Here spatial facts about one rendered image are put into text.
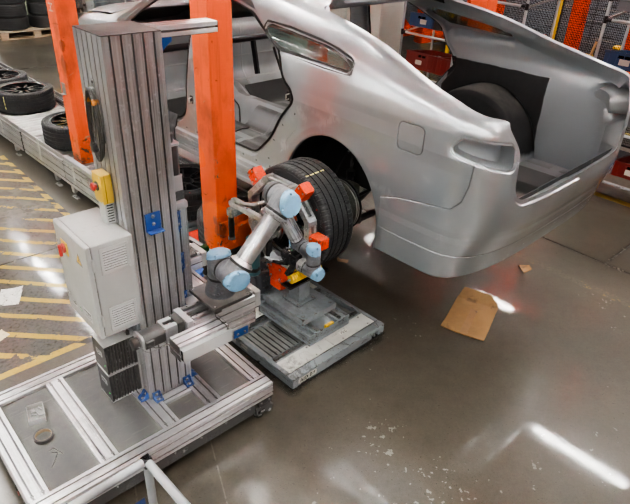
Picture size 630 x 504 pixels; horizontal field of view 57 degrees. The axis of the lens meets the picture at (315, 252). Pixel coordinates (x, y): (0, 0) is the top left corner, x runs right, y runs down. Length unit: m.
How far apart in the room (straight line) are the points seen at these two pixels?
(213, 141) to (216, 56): 0.47
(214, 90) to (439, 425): 2.24
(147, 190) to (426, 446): 1.96
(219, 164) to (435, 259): 1.37
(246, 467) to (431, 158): 1.82
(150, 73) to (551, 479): 2.71
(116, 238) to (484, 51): 3.24
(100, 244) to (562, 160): 3.31
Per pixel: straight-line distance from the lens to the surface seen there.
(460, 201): 3.00
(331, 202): 3.29
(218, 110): 3.43
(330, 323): 3.75
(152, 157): 2.58
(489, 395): 3.73
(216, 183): 3.56
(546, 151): 4.68
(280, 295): 3.91
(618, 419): 3.90
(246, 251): 2.66
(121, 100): 2.45
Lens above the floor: 2.46
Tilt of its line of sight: 30 degrees down
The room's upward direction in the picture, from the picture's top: 3 degrees clockwise
